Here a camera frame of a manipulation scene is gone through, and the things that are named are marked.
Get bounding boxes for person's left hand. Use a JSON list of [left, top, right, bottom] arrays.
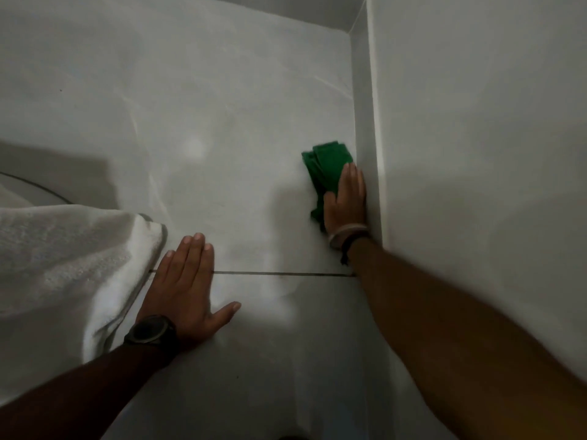
[[136, 232, 243, 347]]

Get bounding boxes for person's right hand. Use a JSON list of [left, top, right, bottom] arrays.
[[323, 162, 367, 239]]

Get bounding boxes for green cloth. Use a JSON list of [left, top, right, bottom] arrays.
[[301, 141, 355, 232]]

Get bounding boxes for person's right forearm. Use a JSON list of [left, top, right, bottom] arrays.
[[346, 236, 587, 440]]

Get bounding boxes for person's left forearm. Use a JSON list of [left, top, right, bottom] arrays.
[[0, 342, 171, 440]]

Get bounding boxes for black wrist band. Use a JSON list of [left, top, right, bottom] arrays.
[[339, 229, 372, 266]]

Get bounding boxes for black wristwatch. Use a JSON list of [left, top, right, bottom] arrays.
[[124, 314, 180, 364]]

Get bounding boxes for white towel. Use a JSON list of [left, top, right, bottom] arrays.
[[0, 183, 165, 407]]

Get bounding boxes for silver bracelet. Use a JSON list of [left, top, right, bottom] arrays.
[[327, 222, 371, 251]]

